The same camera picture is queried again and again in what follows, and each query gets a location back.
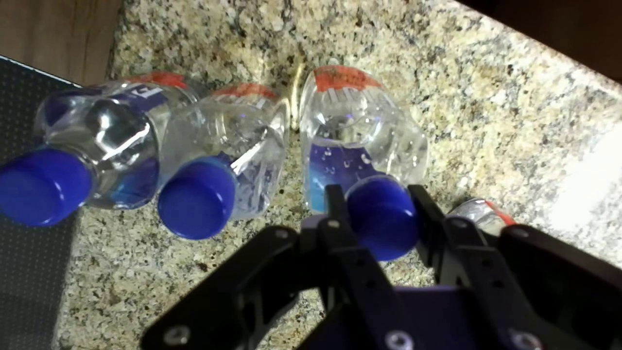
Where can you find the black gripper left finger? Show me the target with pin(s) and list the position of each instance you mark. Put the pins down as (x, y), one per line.
(259, 285)

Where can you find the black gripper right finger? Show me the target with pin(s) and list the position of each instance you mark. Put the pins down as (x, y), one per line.
(551, 292)

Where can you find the Fiji water bottle blue cap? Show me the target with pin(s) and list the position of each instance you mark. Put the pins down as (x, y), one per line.
(351, 129)
(226, 148)
(479, 215)
(110, 137)

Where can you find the black perforated platform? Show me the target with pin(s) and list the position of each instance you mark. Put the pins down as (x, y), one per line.
(32, 285)

